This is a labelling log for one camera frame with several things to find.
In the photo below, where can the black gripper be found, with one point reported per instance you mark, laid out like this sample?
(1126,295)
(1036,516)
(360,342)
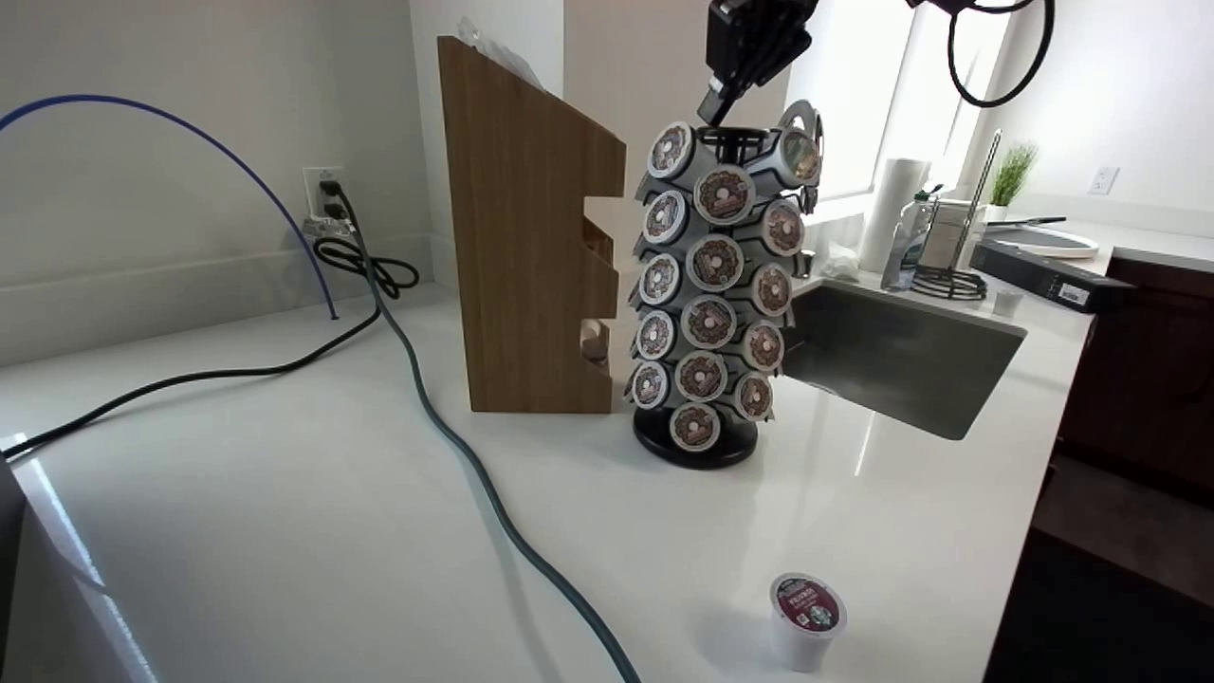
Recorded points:
(760,36)

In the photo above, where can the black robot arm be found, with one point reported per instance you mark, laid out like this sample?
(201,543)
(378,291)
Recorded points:
(950,4)

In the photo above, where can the white paper towel roll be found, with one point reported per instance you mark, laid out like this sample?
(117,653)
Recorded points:
(891,209)

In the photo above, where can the white paper sheets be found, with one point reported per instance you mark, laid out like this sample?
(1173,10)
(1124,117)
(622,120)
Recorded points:
(498,55)

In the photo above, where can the clear soap bottle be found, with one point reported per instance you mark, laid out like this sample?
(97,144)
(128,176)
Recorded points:
(905,248)

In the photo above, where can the wooden tiered organizer stand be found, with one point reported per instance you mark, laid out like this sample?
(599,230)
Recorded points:
(517,252)

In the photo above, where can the small tan round object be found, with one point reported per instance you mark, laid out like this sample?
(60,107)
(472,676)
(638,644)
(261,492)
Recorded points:
(588,340)

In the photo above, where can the small green plant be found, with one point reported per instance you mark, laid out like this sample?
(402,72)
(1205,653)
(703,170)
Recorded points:
(1011,176)

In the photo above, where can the steel sink basin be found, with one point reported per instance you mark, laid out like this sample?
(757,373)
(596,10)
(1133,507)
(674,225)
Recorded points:
(896,353)

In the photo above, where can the loose red lid coffee pod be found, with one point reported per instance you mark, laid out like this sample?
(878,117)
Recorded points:
(806,612)

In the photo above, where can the dark brown cabinet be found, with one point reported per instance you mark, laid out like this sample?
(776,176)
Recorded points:
(1139,420)

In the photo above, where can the white light switch plate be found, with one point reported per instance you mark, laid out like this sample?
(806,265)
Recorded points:
(1106,179)

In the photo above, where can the white wall outlet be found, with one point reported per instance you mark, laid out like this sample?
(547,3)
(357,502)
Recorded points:
(311,193)

